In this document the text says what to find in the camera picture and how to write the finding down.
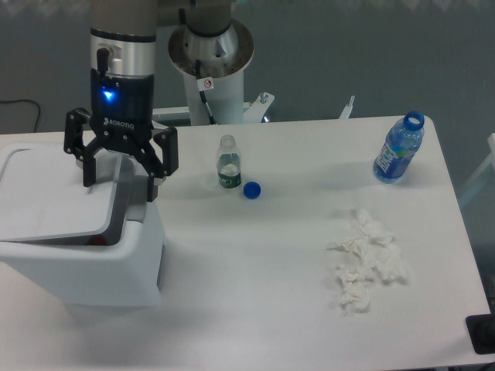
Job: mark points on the blue bottle cap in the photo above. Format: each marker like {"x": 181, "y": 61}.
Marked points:
{"x": 252, "y": 190}

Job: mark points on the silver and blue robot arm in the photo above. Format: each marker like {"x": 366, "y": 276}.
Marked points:
{"x": 128, "y": 29}

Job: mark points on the crumpled white tissue paper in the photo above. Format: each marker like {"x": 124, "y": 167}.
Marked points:
{"x": 372, "y": 257}

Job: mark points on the red object inside trash can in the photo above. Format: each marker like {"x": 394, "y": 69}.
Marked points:
{"x": 98, "y": 241}

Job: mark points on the white furniture at right edge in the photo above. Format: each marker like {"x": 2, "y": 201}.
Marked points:
{"x": 479, "y": 178}

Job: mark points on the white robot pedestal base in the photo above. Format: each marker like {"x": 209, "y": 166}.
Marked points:
{"x": 216, "y": 85}

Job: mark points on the black device at table edge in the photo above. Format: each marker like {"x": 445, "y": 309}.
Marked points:
{"x": 481, "y": 333}

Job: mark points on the white trash can lid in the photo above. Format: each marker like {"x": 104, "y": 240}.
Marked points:
{"x": 43, "y": 196}

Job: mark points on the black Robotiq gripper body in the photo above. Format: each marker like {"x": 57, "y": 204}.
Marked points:
{"x": 121, "y": 108}

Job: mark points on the white plastic trash can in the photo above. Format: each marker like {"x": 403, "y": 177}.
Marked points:
{"x": 127, "y": 272}

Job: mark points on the small clear green-label bottle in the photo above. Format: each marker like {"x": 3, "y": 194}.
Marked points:
{"x": 228, "y": 163}

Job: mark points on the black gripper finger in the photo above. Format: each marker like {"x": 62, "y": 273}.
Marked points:
{"x": 74, "y": 144}
{"x": 159, "y": 169}

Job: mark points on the blue plastic drink bottle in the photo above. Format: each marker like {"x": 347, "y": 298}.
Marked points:
{"x": 400, "y": 146}

